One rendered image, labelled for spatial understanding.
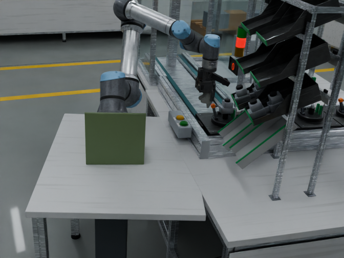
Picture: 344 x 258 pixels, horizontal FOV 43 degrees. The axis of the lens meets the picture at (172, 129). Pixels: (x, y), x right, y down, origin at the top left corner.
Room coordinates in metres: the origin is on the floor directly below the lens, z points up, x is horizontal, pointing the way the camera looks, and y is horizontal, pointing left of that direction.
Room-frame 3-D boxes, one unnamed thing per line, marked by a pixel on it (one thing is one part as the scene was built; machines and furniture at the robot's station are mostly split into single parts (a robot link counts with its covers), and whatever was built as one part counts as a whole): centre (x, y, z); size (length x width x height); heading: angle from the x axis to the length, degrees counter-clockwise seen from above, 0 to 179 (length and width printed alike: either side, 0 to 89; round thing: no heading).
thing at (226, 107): (2.03, -0.28, 1.06); 0.08 x 0.04 x 0.07; 107
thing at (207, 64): (1.99, -0.16, 1.29); 0.08 x 0.08 x 0.05
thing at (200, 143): (2.25, -0.04, 0.91); 0.89 x 0.06 x 0.11; 17
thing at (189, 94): (2.32, -0.21, 0.91); 0.84 x 0.28 x 0.10; 17
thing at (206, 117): (2.03, -0.27, 0.96); 0.24 x 0.24 x 0.02; 17
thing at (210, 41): (2.00, -0.15, 1.36); 0.09 x 0.08 x 0.11; 61
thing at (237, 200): (2.16, -0.69, 0.84); 1.50 x 1.41 x 0.03; 17
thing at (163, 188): (1.80, 0.23, 0.84); 0.90 x 0.70 x 0.03; 5
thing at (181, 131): (2.05, -0.04, 0.93); 0.21 x 0.07 x 0.06; 17
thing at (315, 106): (2.17, -0.75, 1.01); 0.24 x 0.24 x 0.13; 17
